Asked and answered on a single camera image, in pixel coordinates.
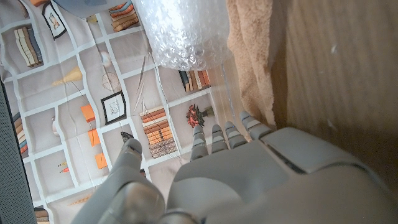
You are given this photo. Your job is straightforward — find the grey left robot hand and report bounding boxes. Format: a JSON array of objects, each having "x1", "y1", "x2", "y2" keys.
[{"x1": 70, "y1": 111, "x2": 398, "y2": 224}]

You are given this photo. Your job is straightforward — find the tan adhesive wrap strip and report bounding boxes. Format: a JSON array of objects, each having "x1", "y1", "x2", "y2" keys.
[{"x1": 226, "y1": 0, "x2": 277, "y2": 130}]

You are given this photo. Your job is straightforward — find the clear bubble wrap roll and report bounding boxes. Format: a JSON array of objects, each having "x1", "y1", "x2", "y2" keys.
[{"x1": 132, "y1": 0, "x2": 234, "y2": 72}]

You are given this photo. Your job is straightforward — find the printed bookshelf backdrop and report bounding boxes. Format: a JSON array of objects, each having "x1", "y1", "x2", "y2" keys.
[{"x1": 0, "y1": 0, "x2": 224, "y2": 224}]

